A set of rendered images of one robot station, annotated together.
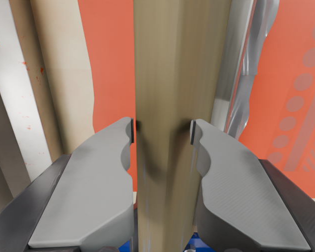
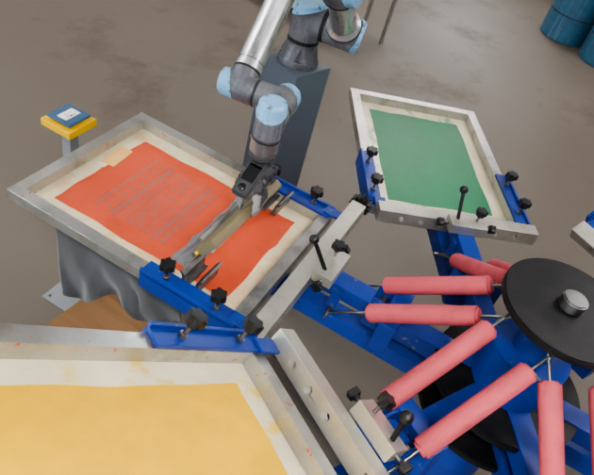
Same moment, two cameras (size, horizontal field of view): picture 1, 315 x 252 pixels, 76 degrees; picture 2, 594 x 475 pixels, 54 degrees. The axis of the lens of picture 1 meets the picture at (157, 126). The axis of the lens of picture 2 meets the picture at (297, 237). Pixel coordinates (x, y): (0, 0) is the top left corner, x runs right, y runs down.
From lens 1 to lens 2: 1.54 m
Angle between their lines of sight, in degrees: 21
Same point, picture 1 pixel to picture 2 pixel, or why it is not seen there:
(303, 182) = (206, 181)
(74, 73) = (269, 259)
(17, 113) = (294, 253)
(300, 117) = (197, 205)
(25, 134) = (298, 248)
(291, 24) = (189, 231)
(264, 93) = (206, 219)
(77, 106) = (276, 252)
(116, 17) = (242, 262)
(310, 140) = (197, 196)
